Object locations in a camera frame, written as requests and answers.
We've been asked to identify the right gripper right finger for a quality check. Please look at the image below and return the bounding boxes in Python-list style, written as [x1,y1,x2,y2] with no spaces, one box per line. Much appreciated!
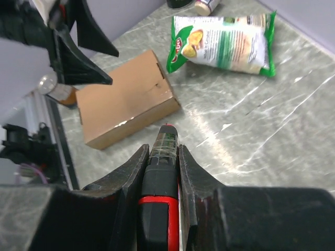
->
[178,145,334,250]

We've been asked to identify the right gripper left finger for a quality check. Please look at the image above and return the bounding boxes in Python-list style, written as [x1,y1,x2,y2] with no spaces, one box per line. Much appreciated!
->
[1,144,149,250]

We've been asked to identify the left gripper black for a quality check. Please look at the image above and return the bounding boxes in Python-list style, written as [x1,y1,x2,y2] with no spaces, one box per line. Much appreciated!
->
[1,0,119,85]

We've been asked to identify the brown cardboard express box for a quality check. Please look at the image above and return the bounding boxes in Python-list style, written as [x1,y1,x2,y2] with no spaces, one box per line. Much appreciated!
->
[76,50,181,150]

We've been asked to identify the metal tin can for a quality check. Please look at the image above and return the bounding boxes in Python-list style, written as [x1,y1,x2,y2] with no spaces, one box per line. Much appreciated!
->
[38,72,77,108]

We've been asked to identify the purple small yogurt cup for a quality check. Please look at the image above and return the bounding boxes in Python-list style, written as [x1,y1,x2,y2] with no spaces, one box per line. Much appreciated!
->
[194,0,221,16]

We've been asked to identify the green white chips bag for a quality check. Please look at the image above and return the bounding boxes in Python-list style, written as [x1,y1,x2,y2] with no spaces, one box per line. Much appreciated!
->
[166,12,276,77]

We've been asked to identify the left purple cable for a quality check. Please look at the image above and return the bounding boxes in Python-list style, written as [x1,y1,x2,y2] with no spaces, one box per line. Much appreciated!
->
[15,163,49,185]

